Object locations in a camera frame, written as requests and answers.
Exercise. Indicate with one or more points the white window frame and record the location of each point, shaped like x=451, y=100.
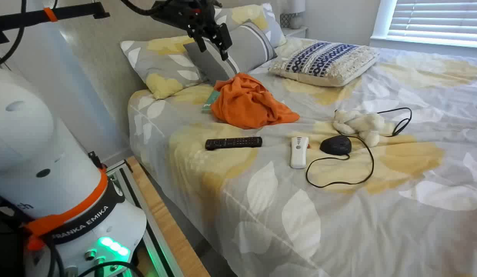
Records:
x=381, y=25

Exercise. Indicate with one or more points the white table lamp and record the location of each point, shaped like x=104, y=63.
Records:
x=294, y=12

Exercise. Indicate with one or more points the orange cloth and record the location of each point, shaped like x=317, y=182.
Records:
x=243, y=105

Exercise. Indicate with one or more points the grey yellow leaf bedspread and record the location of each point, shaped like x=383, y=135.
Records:
x=324, y=220

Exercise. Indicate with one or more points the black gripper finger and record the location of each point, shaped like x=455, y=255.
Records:
x=223, y=40
x=198, y=40

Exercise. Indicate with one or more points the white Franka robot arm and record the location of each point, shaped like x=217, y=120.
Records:
x=43, y=178

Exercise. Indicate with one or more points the white switch remote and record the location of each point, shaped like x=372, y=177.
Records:
x=298, y=152

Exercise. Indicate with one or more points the small yellow grey floral pillow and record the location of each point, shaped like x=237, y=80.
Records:
x=254, y=15

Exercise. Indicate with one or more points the white window blinds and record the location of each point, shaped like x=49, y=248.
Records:
x=438, y=17

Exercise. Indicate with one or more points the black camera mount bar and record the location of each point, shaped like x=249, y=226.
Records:
x=54, y=14

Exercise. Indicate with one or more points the black tv remote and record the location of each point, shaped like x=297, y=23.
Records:
x=232, y=143

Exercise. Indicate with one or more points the white nightstand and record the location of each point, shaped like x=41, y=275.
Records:
x=295, y=32

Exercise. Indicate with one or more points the black oval device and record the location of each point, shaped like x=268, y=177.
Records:
x=335, y=145

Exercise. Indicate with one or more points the large yellow grey floral pillow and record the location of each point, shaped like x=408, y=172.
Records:
x=158, y=63

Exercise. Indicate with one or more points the white plush toy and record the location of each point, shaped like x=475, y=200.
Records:
x=361, y=123

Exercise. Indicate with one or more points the wooden platform edge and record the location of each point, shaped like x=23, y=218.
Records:
x=163, y=220

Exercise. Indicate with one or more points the teal flat card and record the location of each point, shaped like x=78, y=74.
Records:
x=209, y=102

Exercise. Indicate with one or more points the blue white patterned pillow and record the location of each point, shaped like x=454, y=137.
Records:
x=323, y=62

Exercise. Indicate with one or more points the grey striped pillow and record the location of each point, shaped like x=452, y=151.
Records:
x=247, y=48

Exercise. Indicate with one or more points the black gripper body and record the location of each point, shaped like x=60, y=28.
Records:
x=189, y=14

